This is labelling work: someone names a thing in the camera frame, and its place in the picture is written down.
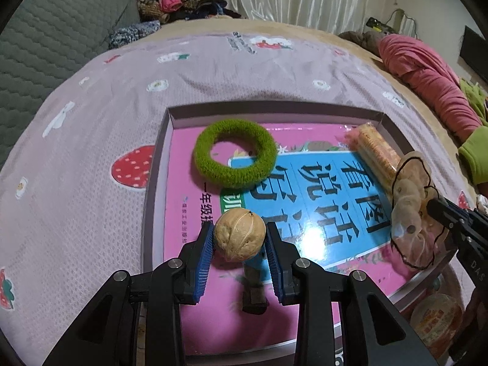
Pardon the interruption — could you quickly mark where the grey quilted headboard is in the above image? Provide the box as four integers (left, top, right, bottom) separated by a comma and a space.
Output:
0, 0, 142, 168

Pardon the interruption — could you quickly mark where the dark brown garment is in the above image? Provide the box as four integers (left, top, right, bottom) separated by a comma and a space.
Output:
337, 30, 384, 62

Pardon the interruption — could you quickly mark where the pink and blue book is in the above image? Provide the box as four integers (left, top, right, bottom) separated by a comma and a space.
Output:
163, 122, 428, 351

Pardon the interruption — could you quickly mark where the dark blue patterned pillow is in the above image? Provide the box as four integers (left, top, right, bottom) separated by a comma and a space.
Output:
109, 20, 163, 49

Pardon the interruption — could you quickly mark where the beige mesh scrunchie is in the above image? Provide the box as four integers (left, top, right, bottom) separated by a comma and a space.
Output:
389, 152, 445, 271

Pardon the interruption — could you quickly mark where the grey cardboard box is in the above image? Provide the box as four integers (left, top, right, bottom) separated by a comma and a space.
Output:
142, 101, 464, 355

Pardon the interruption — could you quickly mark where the black television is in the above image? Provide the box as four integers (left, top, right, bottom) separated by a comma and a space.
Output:
455, 26, 488, 75

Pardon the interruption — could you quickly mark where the black and yellow object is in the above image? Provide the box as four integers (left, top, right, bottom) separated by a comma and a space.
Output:
366, 17, 393, 33

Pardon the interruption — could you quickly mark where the pink quilt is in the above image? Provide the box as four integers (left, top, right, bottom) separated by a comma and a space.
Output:
377, 34, 485, 142

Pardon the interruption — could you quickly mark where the green fuzzy hair ring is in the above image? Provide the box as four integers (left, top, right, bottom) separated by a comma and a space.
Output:
194, 119, 277, 188

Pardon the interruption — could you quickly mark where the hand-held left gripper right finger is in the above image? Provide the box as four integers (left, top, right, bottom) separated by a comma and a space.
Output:
265, 223, 439, 366

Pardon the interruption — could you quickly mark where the large biscuit packet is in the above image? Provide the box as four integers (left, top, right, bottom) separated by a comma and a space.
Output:
343, 122, 403, 195

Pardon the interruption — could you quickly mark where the small biscuit packet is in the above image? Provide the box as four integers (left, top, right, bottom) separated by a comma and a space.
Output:
410, 293, 464, 359

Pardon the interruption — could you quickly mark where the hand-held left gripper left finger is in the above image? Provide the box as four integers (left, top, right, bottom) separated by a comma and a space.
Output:
42, 223, 215, 366

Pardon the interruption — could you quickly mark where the metal chair frame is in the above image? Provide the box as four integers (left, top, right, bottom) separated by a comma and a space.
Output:
387, 8, 420, 41

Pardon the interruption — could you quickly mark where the green blanket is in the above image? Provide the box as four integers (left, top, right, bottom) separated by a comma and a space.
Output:
457, 78, 488, 184

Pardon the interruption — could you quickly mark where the purple strawberry print bedsheet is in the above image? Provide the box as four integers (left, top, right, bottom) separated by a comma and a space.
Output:
0, 30, 477, 366

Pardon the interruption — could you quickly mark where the walnut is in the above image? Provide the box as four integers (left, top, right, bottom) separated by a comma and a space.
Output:
213, 210, 267, 263

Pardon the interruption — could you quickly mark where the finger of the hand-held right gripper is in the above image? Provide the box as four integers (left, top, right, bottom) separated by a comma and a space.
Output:
426, 197, 477, 233

